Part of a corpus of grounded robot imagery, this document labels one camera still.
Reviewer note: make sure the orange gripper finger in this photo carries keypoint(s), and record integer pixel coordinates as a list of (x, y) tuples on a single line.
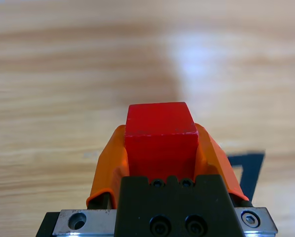
[(110, 168), (211, 160)]

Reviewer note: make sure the red wooden block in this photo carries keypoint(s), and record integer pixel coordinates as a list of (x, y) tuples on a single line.
[(159, 140)]

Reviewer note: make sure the black tape square outline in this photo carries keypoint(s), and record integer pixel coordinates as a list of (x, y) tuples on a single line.
[(252, 172)]

